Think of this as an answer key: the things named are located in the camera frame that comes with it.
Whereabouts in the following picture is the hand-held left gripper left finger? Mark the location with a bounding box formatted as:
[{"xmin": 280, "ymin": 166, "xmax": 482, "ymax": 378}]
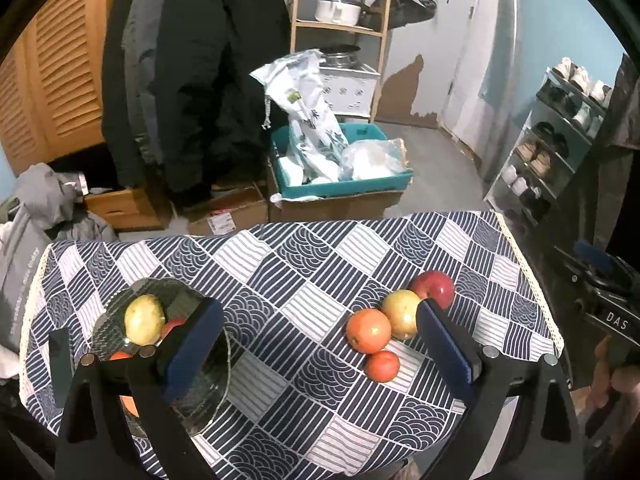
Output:
[{"xmin": 55, "ymin": 297, "xmax": 226, "ymax": 480}]

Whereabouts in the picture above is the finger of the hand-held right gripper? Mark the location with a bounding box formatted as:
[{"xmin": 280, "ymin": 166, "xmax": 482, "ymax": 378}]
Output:
[{"xmin": 574, "ymin": 240, "xmax": 626, "ymax": 276}]

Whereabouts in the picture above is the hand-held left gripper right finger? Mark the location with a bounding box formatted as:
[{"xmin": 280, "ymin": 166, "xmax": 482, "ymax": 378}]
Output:
[{"xmin": 415, "ymin": 297, "xmax": 586, "ymax": 480}]

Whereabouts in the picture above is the red apple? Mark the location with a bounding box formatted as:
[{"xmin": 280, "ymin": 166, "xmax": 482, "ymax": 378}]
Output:
[
  {"xmin": 159, "ymin": 317, "xmax": 188, "ymax": 341},
  {"xmin": 410, "ymin": 270, "xmax": 456, "ymax": 311}
]

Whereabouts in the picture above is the green glass bowl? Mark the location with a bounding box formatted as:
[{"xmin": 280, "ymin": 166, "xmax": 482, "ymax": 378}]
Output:
[{"xmin": 90, "ymin": 277, "xmax": 232, "ymax": 436}]

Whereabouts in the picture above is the large orange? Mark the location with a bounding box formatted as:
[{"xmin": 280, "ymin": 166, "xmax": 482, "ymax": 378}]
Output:
[{"xmin": 346, "ymin": 308, "xmax": 393, "ymax": 354}]

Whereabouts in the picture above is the person's right hand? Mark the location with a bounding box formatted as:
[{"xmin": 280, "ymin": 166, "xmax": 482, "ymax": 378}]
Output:
[{"xmin": 587, "ymin": 334, "xmax": 640, "ymax": 411}]

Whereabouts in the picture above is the group of shoes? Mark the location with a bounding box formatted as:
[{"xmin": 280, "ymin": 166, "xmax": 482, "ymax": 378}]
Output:
[{"xmin": 500, "ymin": 57, "xmax": 613, "ymax": 216}]

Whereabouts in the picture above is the flat labelled cardboard box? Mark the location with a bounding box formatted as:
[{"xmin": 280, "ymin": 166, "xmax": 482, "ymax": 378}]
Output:
[{"xmin": 187, "ymin": 185, "xmax": 268, "ymax": 236}]

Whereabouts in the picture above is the blue white patterned tablecloth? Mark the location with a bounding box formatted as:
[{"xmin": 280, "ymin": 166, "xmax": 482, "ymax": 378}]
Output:
[{"xmin": 20, "ymin": 210, "xmax": 566, "ymax": 480}]

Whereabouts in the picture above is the grey shoe rack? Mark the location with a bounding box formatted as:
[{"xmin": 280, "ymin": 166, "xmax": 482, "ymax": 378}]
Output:
[{"xmin": 482, "ymin": 57, "xmax": 616, "ymax": 226}]

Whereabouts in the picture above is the wooden drawer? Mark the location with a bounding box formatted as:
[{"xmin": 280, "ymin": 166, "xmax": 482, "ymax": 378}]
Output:
[{"xmin": 82, "ymin": 187, "xmax": 163, "ymax": 233}]

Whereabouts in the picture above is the large cardboard box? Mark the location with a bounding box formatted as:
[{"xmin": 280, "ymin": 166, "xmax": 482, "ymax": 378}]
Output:
[{"xmin": 267, "ymin": 160, "xmax": 406, "ymax": 223}]

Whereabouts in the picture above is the teal plastic crate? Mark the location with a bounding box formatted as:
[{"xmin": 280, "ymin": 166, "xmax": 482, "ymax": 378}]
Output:
[{"xmin": 270, "ymin": 122, "xmax": 415, "ymax": 200}]

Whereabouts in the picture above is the grey fabric bag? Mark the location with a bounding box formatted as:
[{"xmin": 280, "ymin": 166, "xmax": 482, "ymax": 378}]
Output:
[{"xmin": 0, "ymin": 200, "xmax": 53, "ymax": 356}]

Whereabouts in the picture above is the clear plastic bag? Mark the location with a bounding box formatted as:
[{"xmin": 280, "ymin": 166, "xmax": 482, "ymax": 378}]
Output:
[{"xmin": 339, "ymin": 139, "xmax": 408, "ymax": 181}]

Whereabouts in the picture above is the pile of grey clothes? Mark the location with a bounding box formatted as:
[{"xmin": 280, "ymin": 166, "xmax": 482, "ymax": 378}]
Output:
[{"xmin": 12, "ymin": 162, "xmax": 118, "ymax": 241}]

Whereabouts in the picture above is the pale blue door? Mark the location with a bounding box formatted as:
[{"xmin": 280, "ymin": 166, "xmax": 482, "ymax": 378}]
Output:
[{"xmin": 440, "ymin": 0, "xmax": 516, "ymax": 161}]

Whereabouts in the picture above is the white printed rice bag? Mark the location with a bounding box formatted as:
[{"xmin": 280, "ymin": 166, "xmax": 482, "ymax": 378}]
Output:
[{"xmin": 250, "ymin": 50, "xmax": 351, "ymax": 186}]

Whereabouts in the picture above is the white patterned box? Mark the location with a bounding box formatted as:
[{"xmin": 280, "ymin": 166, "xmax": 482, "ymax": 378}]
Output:
[{"xmin": 320, "ymin": 62, "xmax": 382, "ymax": 116}]

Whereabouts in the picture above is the black hanging coat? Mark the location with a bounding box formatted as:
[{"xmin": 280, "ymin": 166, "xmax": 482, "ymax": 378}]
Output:
[{"xmin": 102, "ymin": 0, "xmax": 293, "ymax": 206}]

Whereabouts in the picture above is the wooden shelf rack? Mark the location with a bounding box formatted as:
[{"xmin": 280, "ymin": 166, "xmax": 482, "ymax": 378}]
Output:
[{"xmin": 287, "ymin": 0, "xmax": 396, "ymax": 123}]

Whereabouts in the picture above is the grey hanging jacket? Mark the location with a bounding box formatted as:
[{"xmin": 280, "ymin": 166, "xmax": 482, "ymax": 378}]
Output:
[{"xmin": 122, "ymin": 0, "xmax": 173, "ymax": 161}]

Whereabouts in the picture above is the steel pot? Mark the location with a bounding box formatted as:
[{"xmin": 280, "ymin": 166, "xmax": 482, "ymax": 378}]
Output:
[{"xmin": 319, "ymin": 44, "xmax": 362, "ymax": 68}]

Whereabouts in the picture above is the dark hanging bag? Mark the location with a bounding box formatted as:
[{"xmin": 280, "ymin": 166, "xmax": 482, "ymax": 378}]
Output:
[{"xmin": 375, "ymin": 0, "xmax": 438, "ymax": 28}]

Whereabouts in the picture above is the wooden louvered wardrobe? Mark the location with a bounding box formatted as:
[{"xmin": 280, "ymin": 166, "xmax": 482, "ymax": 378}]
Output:
[{"xmin": 0, "ymin": 0, "xmax": 133, "ymax": 176}]

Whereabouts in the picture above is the white cooking pot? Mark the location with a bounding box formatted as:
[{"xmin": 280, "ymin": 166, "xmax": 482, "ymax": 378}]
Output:
[{"xmin": 315, "ymin": 0, "xmax": 363, "ymax": 26}]

